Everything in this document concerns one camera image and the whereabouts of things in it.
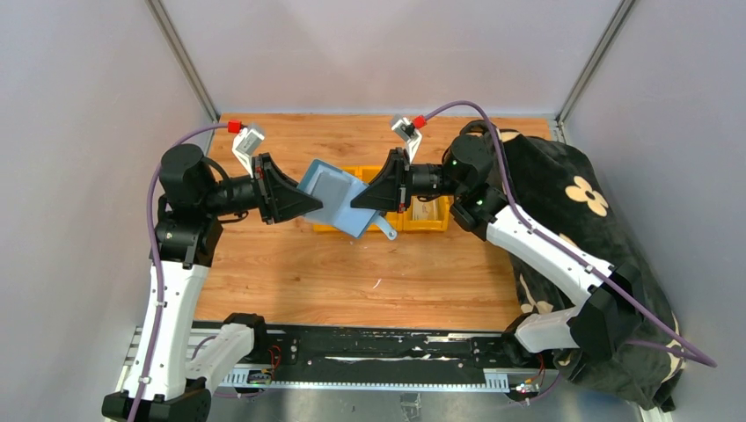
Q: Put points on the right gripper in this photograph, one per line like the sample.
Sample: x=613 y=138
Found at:
x=392 y=188

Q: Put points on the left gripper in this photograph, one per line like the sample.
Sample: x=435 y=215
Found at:
x=277 y=195

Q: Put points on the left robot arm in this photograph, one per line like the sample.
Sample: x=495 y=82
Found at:
x=185 y=225

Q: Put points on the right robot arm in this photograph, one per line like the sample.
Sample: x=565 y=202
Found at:
x=601 y=318

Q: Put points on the gold cards stack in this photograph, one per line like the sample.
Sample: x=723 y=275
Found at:
x=425 y=211

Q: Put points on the middle yellow bin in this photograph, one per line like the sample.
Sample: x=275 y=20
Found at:
x=367 y=173

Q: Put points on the right yellow bin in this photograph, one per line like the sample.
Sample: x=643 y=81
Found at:
x=437 y=226

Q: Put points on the black floral plush blanket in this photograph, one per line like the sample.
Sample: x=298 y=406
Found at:
x=556 y=185

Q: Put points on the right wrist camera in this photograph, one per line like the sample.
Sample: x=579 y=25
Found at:
x=409 y=133

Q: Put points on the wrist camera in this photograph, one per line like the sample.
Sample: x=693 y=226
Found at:
x=409 y=133
x=245 y=143

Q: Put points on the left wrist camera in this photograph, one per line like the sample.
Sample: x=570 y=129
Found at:
x=245 y=143

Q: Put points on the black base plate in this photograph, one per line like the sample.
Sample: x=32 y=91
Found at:
x=329 y=357

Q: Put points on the aluminium frame rail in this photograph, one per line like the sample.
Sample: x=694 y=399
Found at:
x=561 y=401

